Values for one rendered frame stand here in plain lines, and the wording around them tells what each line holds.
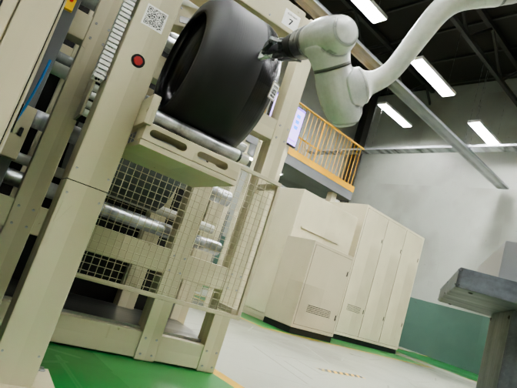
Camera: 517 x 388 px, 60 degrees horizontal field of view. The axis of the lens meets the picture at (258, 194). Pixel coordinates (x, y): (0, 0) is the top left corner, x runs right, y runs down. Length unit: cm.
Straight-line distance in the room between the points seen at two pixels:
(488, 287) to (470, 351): 1195
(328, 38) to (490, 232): 1232
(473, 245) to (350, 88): 1227
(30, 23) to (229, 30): 87
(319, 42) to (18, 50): 71
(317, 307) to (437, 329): 735
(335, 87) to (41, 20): 72
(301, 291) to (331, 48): 504
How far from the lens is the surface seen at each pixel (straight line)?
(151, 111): 143
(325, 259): 624
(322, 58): 120
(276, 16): 222
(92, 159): 149
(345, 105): 122
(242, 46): 153
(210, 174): 150
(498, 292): 97
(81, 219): 148
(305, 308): 612
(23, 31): 77
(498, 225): 1331
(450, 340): 1313
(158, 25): 164
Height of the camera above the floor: 50
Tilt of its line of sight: 11 degrees up
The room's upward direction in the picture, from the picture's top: 18 degrees clockwise
